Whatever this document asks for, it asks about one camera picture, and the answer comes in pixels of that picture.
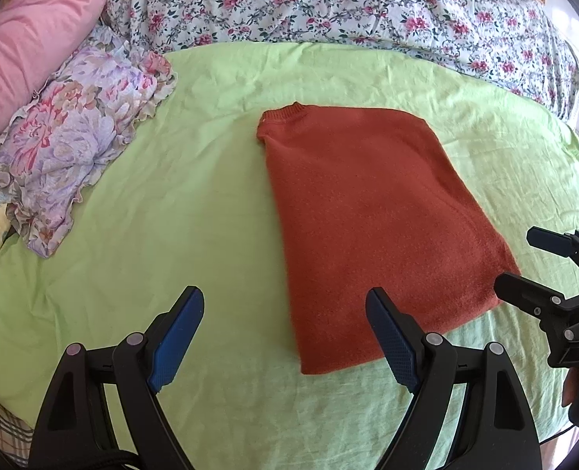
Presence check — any green bed sheet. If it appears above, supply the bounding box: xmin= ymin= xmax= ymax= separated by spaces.
xmin=0 ymin=42 xmax=579 ymax=470

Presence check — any orange knit sweater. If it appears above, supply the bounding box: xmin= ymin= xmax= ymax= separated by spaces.
xmin=256 ymin=102 xmax=523 ymax=376

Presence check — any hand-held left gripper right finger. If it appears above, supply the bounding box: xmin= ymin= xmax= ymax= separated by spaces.
xmin=365 ymin=287 xmax=541 ymax=470

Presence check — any black cable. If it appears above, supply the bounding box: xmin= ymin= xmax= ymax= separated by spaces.
xmin=538 ymin=418 xmax=579 ymax=447

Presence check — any pink pillow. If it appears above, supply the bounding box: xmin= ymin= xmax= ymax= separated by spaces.
xmin=0 ymin=0 xmax=120 ymax=158

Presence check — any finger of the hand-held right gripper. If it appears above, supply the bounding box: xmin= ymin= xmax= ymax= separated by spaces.
xmin=494 ymin=271 xmax=579 ymax=325
xmin=526 ymin=226 xmax=579 ymax=282

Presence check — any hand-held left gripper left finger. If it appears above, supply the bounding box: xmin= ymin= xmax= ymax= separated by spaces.
xmin=30 ymin=285 xmax=206 ymax=470

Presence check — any purple floral pillow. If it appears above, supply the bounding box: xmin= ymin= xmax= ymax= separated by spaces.
xmin=0 ymin=24 xmax=179 ymax=259

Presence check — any plaid bed sheet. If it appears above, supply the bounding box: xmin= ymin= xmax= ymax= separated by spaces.
xmin=0 ymin=371 xmax=36 ymax=469

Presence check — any white floral quilt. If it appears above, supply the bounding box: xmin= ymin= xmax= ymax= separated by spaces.
xmin=104 ymin=0 xmax=579 ymax=121

